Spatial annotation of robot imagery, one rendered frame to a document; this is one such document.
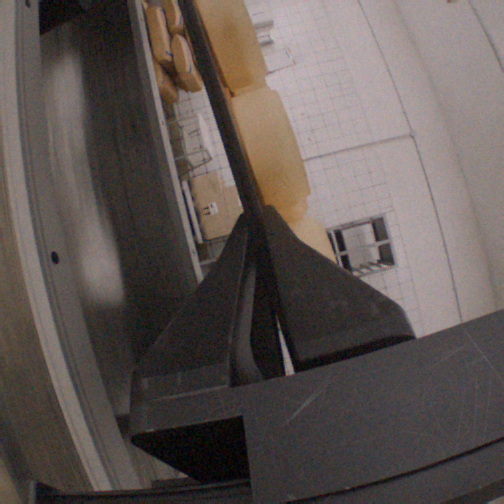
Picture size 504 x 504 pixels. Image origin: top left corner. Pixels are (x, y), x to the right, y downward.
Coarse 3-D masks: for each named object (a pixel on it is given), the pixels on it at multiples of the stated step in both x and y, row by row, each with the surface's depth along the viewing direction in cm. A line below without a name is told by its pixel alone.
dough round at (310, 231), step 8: (312, 216) 16; (288, 224) 16; (296, 224) 15; (304, 224) 15; (312, 224) 15; (320, 224) 15; (296, 232) 15; (304, 232) 15; (312, 232) 15; (320, 232) 15; (304, 240) 14; (312, 240) 14; (320, 240) 14; (328, 240) 14; (320, 248) 14; (328, 248) 14; (328, 256) 14
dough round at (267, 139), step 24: (240, 96) 15; (264, 96) 15; (240, 120) 14; (264, 120) 14; (288, 120) 14; (240, 144) 14; (264, 144) 14; (288, 144) 14; (264, 168) 14; (288, 168) 14; (264, 192) 15; (288, 192) 15
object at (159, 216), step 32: (96, 0) 48; (128, 0) 48; (128, 32) 48; (128, 64) 48; (128, 96) 48; (128, 128) 48; (160, 128) 47; (128, 160) 48; (160, 160) 47; (128, 192) 48; (160, 192) 47; (160, 224) 47; (160, 256) 47; (192, 256) 47; (160, 288) 47; (192, 288) 47; (160, 320) 47
